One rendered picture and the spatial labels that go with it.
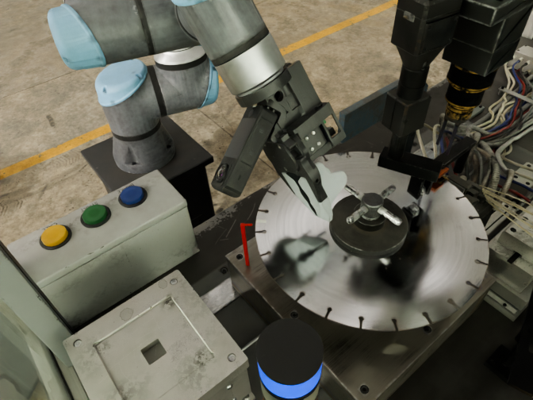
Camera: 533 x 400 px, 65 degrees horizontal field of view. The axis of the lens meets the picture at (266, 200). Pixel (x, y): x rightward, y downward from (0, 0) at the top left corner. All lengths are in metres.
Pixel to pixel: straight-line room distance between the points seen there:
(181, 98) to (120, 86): 0.13
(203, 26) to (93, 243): 0.41
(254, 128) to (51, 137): 2.24
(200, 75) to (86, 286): 0.50
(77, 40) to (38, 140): 2.15
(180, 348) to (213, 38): 0.39
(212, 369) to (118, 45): 0.42
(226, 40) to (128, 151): 0.61
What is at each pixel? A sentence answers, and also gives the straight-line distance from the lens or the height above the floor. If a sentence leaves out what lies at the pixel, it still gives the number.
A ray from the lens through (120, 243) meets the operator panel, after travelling 0.75.
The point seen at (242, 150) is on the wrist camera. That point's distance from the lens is 0.50.
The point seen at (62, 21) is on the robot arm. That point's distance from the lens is 0.58.
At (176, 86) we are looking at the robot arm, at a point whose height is 0.94.
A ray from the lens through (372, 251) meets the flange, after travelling 0.60.
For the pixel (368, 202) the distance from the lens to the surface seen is 0.59.
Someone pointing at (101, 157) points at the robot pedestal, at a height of 0.75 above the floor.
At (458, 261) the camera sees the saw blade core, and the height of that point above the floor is 0.95.
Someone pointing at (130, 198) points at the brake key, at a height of 0.91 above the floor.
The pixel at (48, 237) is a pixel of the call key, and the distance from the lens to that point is 0.77.
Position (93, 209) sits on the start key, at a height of 0.91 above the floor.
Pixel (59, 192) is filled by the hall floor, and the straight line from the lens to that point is 2.30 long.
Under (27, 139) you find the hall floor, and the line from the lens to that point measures 2.75.
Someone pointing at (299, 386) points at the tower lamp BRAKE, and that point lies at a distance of 0.30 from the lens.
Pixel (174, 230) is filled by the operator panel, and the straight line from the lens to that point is 0.79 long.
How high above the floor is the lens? 1.43
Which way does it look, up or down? 47 degrees down
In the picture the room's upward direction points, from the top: 4 degrees counter-clockwise
